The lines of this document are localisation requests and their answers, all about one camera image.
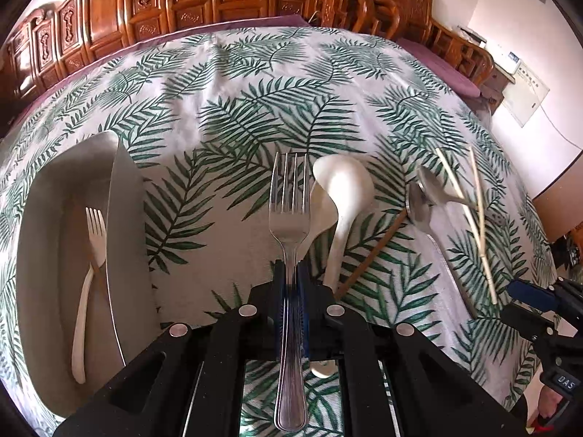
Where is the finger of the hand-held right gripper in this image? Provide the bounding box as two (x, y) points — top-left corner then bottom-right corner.
(507, 279), (562, 311)
(501, 303), (559, 342)

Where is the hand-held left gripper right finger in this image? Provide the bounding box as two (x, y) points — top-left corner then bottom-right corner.
(297, 259), (529, 437)

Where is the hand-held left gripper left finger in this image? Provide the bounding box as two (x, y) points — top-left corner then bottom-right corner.
(54, 259), (289, 437)

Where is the metal fork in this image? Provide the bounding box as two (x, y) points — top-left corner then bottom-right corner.
(269, 151), (311, 432)

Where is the bamboo chopstick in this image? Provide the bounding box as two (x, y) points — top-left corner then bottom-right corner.
(469, 145), (487, 262)
(435, 147), (498, 304)

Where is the metal spoon with black end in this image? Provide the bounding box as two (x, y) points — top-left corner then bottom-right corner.
(416, 166), (506, 227)

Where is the white rectangular tray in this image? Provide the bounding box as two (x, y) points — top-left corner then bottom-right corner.
(16, 130), (161, 425)

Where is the person's right hand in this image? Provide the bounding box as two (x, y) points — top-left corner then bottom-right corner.
(537, 386), (568, 422)

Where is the brown wooden chopstick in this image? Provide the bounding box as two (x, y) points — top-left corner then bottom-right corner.
(336, 210), (408, 298)

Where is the small white plastic spoon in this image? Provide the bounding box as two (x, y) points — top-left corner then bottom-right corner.
(296, 181), (339, 378)

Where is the large white plastic spoon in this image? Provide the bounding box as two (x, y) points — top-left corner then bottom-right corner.
(312, 155), (375, 290)

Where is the plain metal spoon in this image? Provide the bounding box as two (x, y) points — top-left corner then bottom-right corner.
(406, 186), (477, 318)

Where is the white plastic fork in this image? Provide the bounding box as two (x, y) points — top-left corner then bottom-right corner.
(71, 207), (107, 384)

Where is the leaf print tablecloth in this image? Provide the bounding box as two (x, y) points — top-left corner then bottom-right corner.
(0, 26), (559, 437)

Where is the wide purple seat cushion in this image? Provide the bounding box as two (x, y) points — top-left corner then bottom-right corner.
(395, 38), (482, 97)

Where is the short carved wooden bench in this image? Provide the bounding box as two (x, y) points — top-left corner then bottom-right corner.
(428, 17), (496, 88)

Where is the wooden chair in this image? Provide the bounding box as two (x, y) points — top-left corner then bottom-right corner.
(309, 0), (402, 40)

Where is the carved wooden cabinet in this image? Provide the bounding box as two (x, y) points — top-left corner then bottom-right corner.
(0, 0), (435, 117)

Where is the white wall cable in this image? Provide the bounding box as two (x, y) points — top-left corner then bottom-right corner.
(539, 104), (583, 153)

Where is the white wall notice board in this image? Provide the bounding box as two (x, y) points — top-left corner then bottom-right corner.
(500, 59), (550, 127)

